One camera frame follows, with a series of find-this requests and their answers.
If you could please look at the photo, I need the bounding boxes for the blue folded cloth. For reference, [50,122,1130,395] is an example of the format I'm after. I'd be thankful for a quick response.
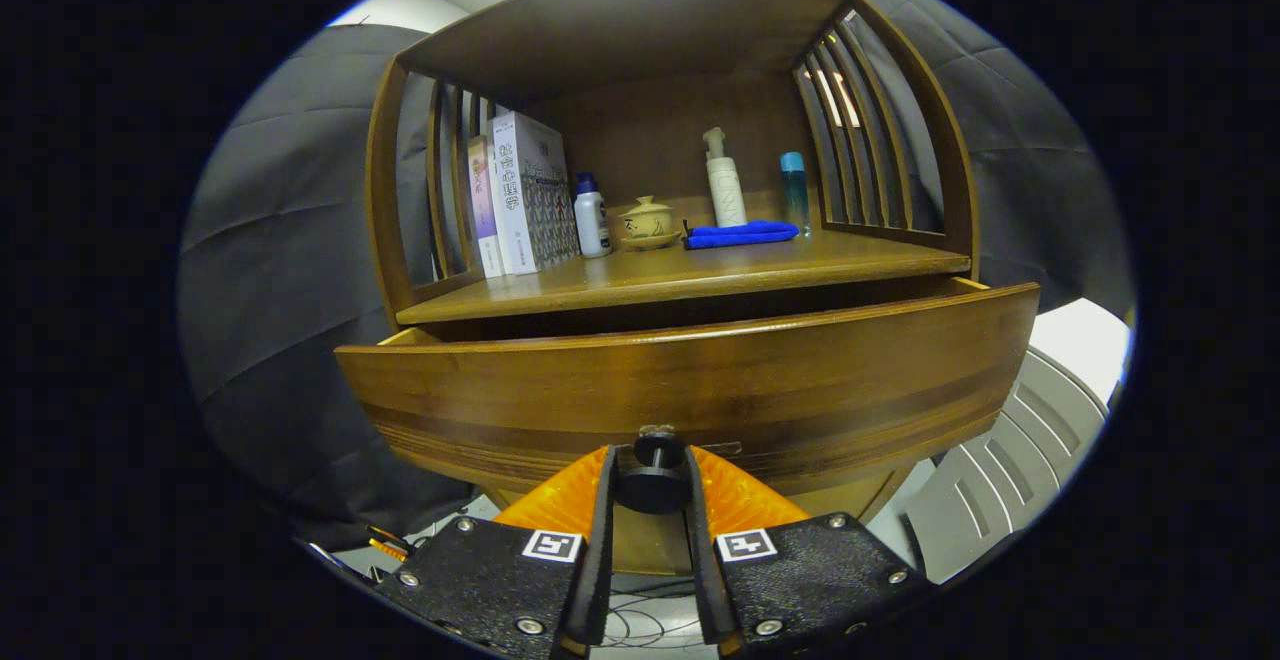
[684,219,800,250]

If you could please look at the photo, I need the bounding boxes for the black backdrop cloth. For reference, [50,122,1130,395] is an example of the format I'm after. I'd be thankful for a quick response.
[178,0,1136,551]

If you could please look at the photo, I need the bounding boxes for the yellow lidded ceramic teacup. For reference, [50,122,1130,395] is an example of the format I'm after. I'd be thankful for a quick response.
[616,195,684,251]

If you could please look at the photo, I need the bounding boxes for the white pump bottle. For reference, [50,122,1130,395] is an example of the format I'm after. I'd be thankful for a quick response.
[701,127,748,229]

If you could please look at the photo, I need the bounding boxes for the thick white patterned book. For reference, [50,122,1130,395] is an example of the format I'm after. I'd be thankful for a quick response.
[490,110,581,276]

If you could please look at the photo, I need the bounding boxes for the brown wooden cabinet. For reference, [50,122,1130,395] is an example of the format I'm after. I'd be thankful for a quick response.
[365,0,981,576]

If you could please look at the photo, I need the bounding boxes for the brown wooden drawer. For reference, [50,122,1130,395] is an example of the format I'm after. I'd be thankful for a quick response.
[335,277,1041,497]

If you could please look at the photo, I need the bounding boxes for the white metal drawer unit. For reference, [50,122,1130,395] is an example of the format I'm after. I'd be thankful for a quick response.
[895,298,1131,584]

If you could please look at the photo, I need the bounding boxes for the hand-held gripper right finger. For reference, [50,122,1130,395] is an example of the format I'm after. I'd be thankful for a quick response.
[683,445,936,659]

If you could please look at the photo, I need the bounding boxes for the purple thin book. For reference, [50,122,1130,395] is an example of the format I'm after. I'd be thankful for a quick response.
[466,135,506,279]

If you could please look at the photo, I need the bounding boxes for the black floor cables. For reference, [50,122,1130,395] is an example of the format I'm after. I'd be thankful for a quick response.
[600,575,706,653]

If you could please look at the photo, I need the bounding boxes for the clear blue capped bottle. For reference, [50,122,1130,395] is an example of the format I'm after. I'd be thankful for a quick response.
[780,151,811,236]

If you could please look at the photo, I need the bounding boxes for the black round drawer knob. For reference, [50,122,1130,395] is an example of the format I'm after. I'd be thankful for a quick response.
[613,425,693,516]

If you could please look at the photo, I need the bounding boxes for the wooden countertop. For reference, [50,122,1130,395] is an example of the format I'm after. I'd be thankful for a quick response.
[396,228,971,326]

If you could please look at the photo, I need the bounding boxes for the white bottle with blue cap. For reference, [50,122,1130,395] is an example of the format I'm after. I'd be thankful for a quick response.
[573,172,613,259]

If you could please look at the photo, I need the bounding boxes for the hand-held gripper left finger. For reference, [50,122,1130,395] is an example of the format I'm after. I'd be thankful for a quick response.
[375,445,618,660]

